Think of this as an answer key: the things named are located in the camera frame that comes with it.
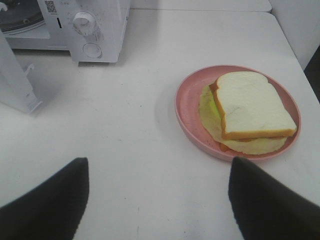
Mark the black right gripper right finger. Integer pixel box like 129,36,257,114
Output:
228,157,320,240

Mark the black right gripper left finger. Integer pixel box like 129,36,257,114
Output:
0,157,90,240

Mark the sandwich with lettuce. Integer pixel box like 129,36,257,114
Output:
198,71,297,155

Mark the white microwave door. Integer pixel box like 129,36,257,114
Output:
0,33,42,113

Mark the pink round plate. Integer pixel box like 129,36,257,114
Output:
174,65,301,162

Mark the round white door button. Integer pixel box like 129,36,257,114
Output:
83,43,102,59

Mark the white timer knob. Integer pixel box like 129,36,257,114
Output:
72,11,98,36

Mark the white microwave oven body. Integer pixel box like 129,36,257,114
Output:
0,0,131,63

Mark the white warning label sticker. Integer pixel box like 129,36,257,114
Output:
44,0,57,14

